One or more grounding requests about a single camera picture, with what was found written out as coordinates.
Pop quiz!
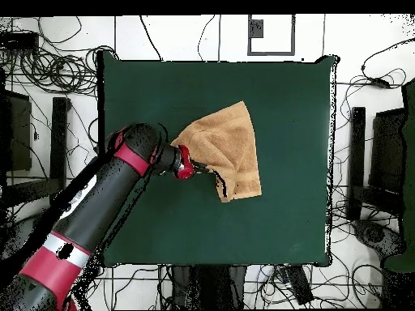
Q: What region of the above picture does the tan terry towel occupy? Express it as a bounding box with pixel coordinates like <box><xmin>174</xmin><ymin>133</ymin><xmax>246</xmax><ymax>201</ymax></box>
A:
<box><xmin>170</xmin><ymin>100</ymin><xmax>263</xmax><ymax>203</ymax></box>

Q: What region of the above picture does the flat black box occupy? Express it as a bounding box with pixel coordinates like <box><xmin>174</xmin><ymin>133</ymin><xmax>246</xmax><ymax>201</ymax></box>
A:
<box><xmin>0</xmin><ymin>31</ymin><xmax>40</xmax><ymax>51</ymax></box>

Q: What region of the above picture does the dark green table cloth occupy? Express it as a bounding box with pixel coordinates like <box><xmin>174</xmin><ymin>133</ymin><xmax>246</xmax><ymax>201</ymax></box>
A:
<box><xmin>96</xmin><ymin>49</ymin><xmax>340</xmax><ymax>268</ymax></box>

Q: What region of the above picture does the black power strip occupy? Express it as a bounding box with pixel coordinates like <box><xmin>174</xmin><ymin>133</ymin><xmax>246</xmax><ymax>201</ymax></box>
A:
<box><xmin>286</xmin><ymin>264</ymin><xmax>314</xmax><ymax>305</ymax></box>

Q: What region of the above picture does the black equipment box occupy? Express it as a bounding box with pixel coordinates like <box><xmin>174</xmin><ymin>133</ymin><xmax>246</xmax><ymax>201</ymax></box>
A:
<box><xmin>0</xmin><ymin>88</ymin><xmax>32</xmax><ymax>173</ymax></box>
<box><xmin>368</xmin><ymin>108</ymin><xmax>408</xmax><ymax>195</ymax></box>

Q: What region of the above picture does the grey office chair base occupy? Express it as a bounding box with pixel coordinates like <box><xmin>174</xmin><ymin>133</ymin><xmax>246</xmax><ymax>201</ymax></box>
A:
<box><xmin>0</xmin><ymin>216</ymin><xmax>38</xmax><ymax>260</ymax></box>
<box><xmin>353</xmin><ymin>218</ymin><xmax>408</xmax><ymax>260</ymax></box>

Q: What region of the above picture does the black power adapter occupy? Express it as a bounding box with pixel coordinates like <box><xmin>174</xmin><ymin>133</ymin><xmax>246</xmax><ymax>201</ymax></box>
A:
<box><xmin>369</xmin><ymin>77</ymin><xmax>391</xmax><ymax>90</ymax></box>

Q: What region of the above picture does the green hanging cloth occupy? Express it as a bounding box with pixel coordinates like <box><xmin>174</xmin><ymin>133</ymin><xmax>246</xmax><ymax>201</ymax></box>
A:
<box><xmin>383</xmin><ymin>79</ymin><xmax>415</xmax><ymax>273</ymax></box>

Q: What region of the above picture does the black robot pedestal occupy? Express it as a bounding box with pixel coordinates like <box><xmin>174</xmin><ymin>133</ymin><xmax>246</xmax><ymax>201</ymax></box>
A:
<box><xmin>169</xmin><ymin>263</ymin><xmax>247</xmax><ymax>310</ymax></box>

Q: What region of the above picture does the black stand frame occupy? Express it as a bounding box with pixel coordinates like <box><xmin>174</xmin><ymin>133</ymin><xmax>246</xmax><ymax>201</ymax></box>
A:
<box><xmin>4</xmin><ymin>96</ymin><xmax>71</xmax><ymax>216</ymax></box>
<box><xmin>345</xmin><ymin>106</ymin><xmax>404</xmax><ymax>223</ymax></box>

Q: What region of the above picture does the coiled black cable bundle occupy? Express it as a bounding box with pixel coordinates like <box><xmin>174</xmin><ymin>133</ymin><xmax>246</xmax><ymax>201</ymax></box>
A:
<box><xmin>19</xmin><ymin>45</ymin><xmax>118</xmax><ymax>96</ymax></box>

